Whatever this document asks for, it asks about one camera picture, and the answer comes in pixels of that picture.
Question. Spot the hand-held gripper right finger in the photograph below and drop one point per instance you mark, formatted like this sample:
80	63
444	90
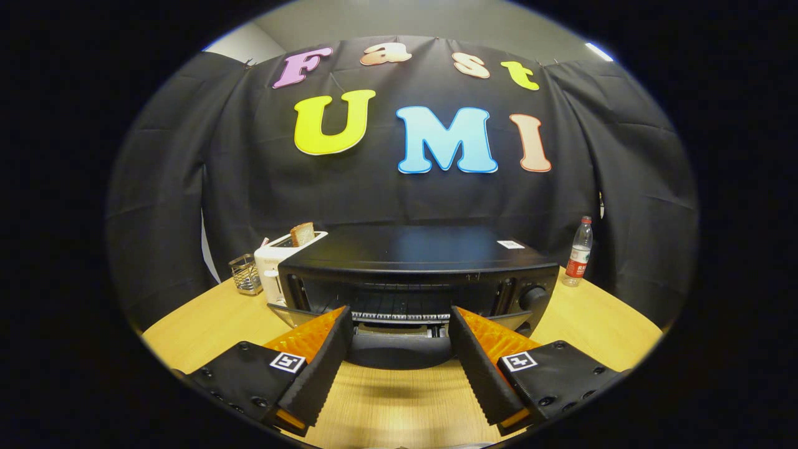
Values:
480	374

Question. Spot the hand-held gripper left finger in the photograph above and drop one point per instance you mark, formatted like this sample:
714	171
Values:
324	368

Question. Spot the clear water bottle red label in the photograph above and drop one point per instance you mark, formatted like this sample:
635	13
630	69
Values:
578	255

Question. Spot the small ceiling light panel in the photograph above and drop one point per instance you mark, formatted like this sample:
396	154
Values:
598	51

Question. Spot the white pop-up toaster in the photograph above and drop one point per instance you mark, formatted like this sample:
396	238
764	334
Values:
271	262

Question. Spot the black toaster oven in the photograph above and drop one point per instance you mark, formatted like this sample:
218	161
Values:
405	249

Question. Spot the toasted bread slice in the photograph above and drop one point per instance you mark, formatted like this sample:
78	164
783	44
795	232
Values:
303	234

